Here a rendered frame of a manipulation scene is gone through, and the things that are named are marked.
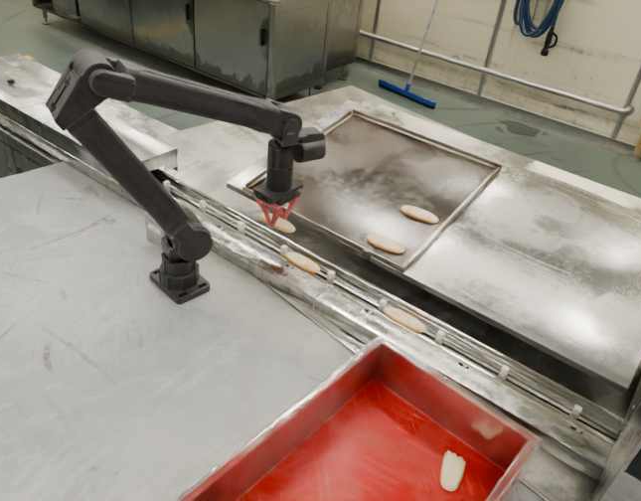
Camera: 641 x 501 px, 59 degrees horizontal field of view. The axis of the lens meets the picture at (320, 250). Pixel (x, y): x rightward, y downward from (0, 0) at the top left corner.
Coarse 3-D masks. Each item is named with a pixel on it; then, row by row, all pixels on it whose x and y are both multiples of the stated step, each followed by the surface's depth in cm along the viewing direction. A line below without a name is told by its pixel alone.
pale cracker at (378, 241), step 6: (372, 234) 135; (372, 240) 134; (378, 240) 134; (384, 240) 133; (390, 240) 134; (378, 246) 133; (384, 246) 132; (390, 246) 132; (396, 246) 132; (396, 252) 131
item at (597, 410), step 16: (192, 192) 153; (224, 208) 147; (256, 224) 142; (288, 240) 138; (320, 256) 133; (352, 272) 130; (368, 288) 127; (400, 304) 123; (432, 320) 119; (464, 336) 116; (496, 352) 113; (512, 368) 111; (528, 368) 110; (544, 384) 108; (576, 400) 105; (608, 416) 103
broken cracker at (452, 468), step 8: (448, 456) 96; (456, 456) 96; (448, 464) 94; (456, 464) 94; (464, 464) 95; (440, 472) 93; (448, 472) 93; (456, 472) 93; (440, 480) 92; (448, 480) 92; (456, 480) 92; (448, 488) 91; (456, 488) 92
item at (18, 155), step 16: (16, 64) 227; (32, 64) 229; (48, 80) 217; (112, 112) 198; (128, 112) 200; (0, 128) 181; (144, 128) 191; (160, 128) 192; (0, 144) 188; (16, 144) 181; (32, 144) 174; (0, 160) 194; (16, 160) 185; (32, 160) 179; (48, 160) 171; (0, 176) 200
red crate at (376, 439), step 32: (352, 416) 102; (384, 416) 102; (416, 416) 103; (320, 448) 95; (352, 448) 96; (384, 448) 97; (416, 448) 97; (448, 448) 98; (288, 480) 90; (320, 480) 91; (352, 480) 91; (384, 480) 92; (416, 480) 92; (480, 480) 93
